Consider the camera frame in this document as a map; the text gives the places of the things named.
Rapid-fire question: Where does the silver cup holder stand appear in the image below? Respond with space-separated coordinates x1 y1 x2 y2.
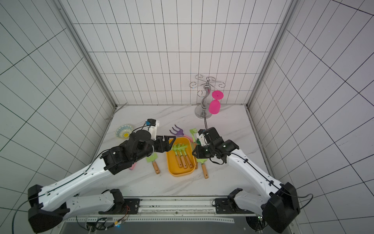
189 74 226 119

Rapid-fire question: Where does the metal base rail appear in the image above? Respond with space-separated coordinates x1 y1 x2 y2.
59 195 296 224

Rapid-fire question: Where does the purple fork pink handle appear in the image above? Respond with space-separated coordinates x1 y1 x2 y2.
129 162 136 170
169 125 193 142

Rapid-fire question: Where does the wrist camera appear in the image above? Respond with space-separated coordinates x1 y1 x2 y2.
196 133 207 146
146 119 160 140

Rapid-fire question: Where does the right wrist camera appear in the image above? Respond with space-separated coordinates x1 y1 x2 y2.
196 133 207 146

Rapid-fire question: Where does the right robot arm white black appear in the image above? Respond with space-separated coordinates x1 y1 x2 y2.
192 127 301 234

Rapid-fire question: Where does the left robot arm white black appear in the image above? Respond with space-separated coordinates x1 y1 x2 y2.
28 130 176 233

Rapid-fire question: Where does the green fork wooden handle long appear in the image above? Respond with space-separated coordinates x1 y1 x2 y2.
196 159 209 179

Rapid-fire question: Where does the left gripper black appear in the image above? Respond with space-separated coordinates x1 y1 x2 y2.
133 136 176 162

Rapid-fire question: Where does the purple fork pink handle left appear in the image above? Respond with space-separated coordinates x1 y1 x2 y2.
129 162 136 170

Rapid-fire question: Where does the yellow plastic storage box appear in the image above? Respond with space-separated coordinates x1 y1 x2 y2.
166 137 197 177

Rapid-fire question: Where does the pink plastic goblet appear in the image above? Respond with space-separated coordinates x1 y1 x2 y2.
208 90 224 115

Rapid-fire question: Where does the purple fork pink handle right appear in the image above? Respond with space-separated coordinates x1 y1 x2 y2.
169 125 193 142

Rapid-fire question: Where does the patterned small bowl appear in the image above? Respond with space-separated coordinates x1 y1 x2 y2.
115 124 133 139

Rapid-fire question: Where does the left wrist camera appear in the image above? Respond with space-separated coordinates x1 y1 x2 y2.
146 119 160 140

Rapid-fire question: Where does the green rake wooden handle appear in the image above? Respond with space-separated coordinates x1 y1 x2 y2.
172 144 183 168
177 144 188 169
182 144 193 168

